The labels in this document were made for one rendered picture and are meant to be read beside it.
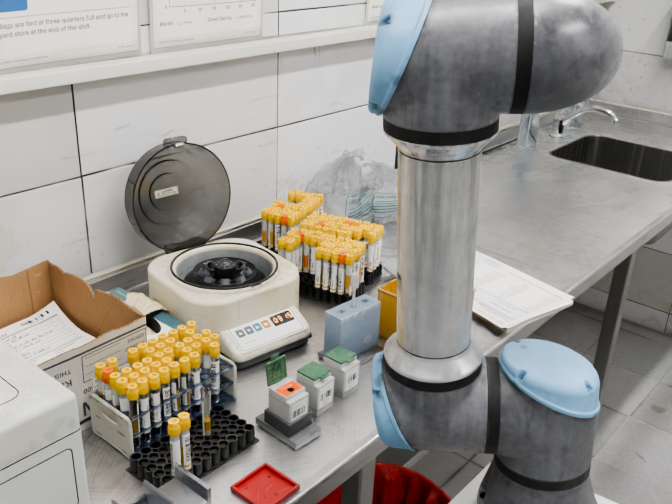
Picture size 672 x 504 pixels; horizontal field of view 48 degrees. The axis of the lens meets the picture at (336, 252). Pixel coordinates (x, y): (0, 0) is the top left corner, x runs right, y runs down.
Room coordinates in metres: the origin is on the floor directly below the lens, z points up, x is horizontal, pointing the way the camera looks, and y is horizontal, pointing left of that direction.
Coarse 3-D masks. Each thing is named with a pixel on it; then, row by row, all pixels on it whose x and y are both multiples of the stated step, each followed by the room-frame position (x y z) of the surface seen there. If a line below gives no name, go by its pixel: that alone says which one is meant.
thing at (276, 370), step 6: (276, 354) 0.97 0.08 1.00; (276, 360) 0.96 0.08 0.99; (282, 360) 0.97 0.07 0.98; (270, 366) 0.95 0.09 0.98; (276, 366) 0.96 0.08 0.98; (282, 366) 0.97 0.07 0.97; (270, 372) 0.95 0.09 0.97; (276, 372) 0.96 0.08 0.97; (282, 372) 0.97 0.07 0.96; (270, 378) 0.95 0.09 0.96; (276, 378) 0.96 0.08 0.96; (282, 378) 0.97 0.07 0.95; (270, 384) 0.95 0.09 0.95
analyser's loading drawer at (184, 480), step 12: (180, 468) 0.78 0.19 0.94; (144, 480) 0.74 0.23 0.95; (180, 480) 0.78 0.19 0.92; (192, 480) 0.76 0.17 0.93; (144, 492) 0.74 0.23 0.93; (156, 492) 0.72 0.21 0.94; (168, 492) 0.75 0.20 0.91; (180, 492) 0.75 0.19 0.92; (192, 492) 0.76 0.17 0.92; (204, 492) 0.74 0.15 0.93
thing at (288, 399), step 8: (280, 384) 0.95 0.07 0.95; (288, 384) 0.95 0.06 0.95; (296, 384) 0.95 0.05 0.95; (272, 392) 0.94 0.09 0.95; (280, 392) 0.93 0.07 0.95; (288, 392) 0.93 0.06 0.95; (296, 392) 0.94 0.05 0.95; (304, 392) 0.94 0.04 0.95; (272, 400) 0.94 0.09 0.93; (280, 400) 0.93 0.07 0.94; (288, 400) 0.92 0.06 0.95; (296, 400) 0.92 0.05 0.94; (304, 400) 0.94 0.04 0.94; (272, 408) 0.94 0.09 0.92; (280, 408) 0.93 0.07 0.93; (288, 408) 0.92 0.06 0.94; (296, 408) 0.92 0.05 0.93; (304, 408) 0.94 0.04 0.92; (280, 416) 0.93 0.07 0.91; (288, 416) 0.92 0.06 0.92; (296, 416) 0.92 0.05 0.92
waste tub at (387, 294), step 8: (392, 280) 1.27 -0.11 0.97; (384, 288) 1.25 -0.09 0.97; (392, 288) 1.27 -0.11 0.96; (384, 296) 1.23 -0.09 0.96; (392, 296) 1.22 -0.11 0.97; (384, 304) 1.23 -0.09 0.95; (392, 304) 1.22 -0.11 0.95; (472, 304) 1.25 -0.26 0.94; (384, 312) 1.23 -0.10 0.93; (392, 312) 1.22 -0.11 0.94; (384, 320) 1.23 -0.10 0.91; (392, 320) 1.22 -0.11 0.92; (384, 328) 1.23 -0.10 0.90; (392, 328) 1.22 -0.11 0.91; (384, 336) 1.23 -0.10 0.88
